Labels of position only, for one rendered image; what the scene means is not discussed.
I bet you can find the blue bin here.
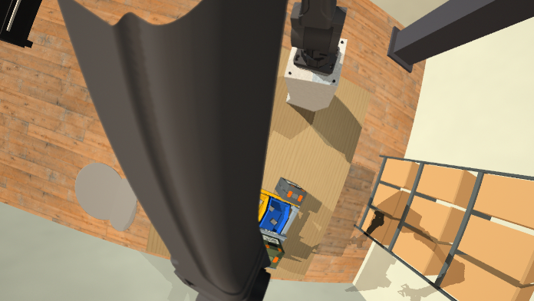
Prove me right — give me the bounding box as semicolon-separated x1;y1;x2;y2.
259;196;290;233

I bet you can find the yellow open bin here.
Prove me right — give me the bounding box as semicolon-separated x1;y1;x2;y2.
259;192;269;221

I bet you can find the olive green tool case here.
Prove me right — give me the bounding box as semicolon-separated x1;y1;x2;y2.
262;233;285;268

